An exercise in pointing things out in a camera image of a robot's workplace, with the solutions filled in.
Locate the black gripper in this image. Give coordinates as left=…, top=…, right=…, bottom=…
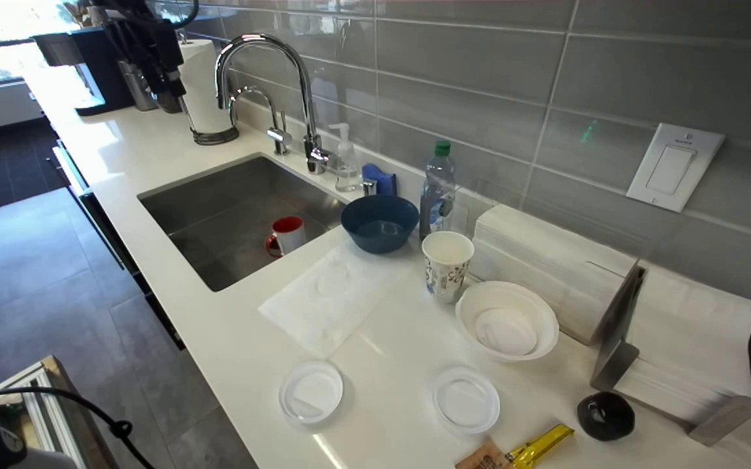
left=104, top=14, right=187, bottom=116

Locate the small chrome filter tap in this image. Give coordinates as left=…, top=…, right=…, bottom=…
left=233, top=80, right=294, bottom=157

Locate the tall chrome gooseneck faucet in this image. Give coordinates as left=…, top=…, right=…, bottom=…
left=213, top=31, right=334, bottom=176

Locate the white paper towel roll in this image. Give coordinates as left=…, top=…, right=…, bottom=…
left=174, top=34, right=238, bottom=139

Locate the black paper towel holder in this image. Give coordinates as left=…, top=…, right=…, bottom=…
left=187, top=123, right=243, bottom=146

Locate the stainless steel sink basin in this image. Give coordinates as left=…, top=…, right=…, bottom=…
left=136, top=150, right=348, bottom=294

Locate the white mug red inside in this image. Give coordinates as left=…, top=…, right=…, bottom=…
left=265, top=214, right=311, bottom=257

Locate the blue sponge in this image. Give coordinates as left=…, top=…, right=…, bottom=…
left=359, top=162, right=400, bottom=197

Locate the dark blue bowl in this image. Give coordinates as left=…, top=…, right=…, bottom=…
left=338, top=192, right=422, bottom=256

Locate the white paper towel sheet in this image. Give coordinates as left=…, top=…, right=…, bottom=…
left=255, top=242, right=411, bottom=360

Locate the clear bottle green cap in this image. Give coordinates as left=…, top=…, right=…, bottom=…
left=417, top=139, right=462, bottom=242

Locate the wooden crate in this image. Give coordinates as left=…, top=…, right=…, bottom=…
left=0, top=351, right=123, bottom=469

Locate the white round plastic lid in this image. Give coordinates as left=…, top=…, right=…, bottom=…
left=276, top=360, right=348, bottom=427
left=431, top=365, right=503, bottom=438

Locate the patterned paper cup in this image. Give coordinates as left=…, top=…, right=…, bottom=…
left=419, top=230, right=477, bottom=308

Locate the white bowl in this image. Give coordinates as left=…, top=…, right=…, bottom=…
left=453, top=279, right=563, bottom=365

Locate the folded white napkin stack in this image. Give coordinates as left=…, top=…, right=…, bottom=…
left=613, top=257, right=751, bottom=427
left=469, top=202, right=642, bottom=346

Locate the metal napkin holder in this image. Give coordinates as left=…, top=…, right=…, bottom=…
left=589, top=262, right=751, bottom=451

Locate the small black round cap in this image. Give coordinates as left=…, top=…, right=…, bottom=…
left=573, top=387, right=637, bottom=442

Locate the black cable with knot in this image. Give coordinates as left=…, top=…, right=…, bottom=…
left=0, top=386, right=157, bottom=469

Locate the yellow handled brush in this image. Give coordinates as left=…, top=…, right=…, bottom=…
left=453, top=423, right=577, bottom=469

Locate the white wall switch plate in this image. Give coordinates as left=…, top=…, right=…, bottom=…
left=623, top=119, right=728, bottom=214

